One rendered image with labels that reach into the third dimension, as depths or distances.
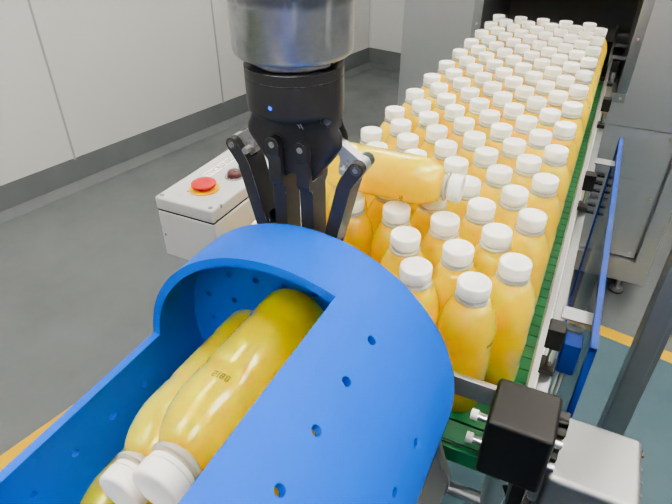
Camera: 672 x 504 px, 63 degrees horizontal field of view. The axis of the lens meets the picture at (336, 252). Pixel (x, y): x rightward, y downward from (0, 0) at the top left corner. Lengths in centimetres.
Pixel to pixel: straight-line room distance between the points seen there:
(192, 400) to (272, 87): 22
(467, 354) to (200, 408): 37
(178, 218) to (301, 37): 48
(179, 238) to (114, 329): 154
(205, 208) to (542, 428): 50
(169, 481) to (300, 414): 10
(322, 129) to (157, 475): 26
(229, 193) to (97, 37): 270
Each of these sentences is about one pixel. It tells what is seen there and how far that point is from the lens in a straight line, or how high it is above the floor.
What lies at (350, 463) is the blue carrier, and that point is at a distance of 35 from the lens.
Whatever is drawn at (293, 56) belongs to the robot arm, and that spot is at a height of 138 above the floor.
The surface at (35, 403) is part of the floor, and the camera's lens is 218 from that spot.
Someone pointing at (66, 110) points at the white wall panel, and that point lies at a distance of 340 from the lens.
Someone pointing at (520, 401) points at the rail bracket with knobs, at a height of 100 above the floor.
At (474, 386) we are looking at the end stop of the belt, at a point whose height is 97.
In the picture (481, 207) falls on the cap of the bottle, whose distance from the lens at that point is 80.
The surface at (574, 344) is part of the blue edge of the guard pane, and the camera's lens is 91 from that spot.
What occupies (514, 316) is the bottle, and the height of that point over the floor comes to 103.
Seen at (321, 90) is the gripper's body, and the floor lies 135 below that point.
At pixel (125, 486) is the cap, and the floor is 111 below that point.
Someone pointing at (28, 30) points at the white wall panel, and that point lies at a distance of 326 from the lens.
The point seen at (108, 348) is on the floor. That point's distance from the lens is 227.
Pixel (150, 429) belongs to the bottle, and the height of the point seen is 113.
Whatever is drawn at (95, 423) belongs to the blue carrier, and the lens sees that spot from 54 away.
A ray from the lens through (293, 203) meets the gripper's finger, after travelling 48.
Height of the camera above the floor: 147
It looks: 35 degrees down
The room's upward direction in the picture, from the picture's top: straight up
